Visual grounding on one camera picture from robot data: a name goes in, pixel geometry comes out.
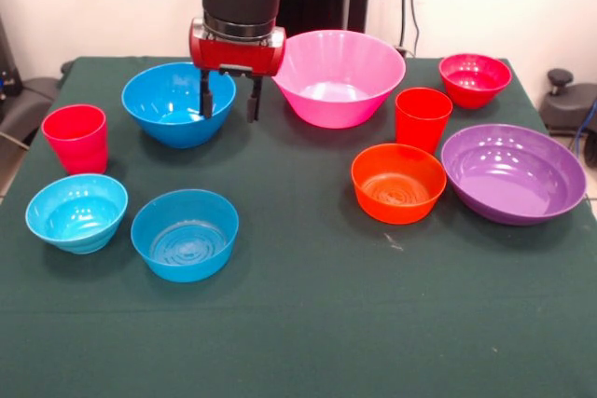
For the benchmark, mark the large pink bowl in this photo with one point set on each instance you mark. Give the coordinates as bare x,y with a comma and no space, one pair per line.
336,72

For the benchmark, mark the dark green table cloth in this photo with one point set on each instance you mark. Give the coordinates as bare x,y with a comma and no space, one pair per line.
298,323

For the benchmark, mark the deep blue bowl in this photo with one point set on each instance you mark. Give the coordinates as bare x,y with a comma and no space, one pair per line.
154,90

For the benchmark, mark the wide purple bowl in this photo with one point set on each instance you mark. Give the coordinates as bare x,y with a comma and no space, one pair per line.
513,179

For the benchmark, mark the grey black equipment base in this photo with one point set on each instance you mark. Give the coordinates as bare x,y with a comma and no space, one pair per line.
566,104
28,104

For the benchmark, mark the ribbed cyan bowl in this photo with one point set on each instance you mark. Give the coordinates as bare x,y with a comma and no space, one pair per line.
74,235

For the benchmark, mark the ribbed pink-red cup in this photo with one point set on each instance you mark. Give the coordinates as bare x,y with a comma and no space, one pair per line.
79,151

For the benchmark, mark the orange bowl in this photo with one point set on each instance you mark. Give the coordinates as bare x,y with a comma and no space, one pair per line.
396,211

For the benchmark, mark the flat-bottomed blue bowl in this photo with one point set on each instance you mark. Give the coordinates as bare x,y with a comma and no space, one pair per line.
186,267

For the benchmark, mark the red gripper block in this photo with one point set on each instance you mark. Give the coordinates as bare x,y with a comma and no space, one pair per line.
233,55

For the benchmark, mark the red cup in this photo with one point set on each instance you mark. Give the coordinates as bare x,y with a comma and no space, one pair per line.
420,127

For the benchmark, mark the small crimson bowl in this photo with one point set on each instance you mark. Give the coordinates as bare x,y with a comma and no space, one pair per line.
473,95

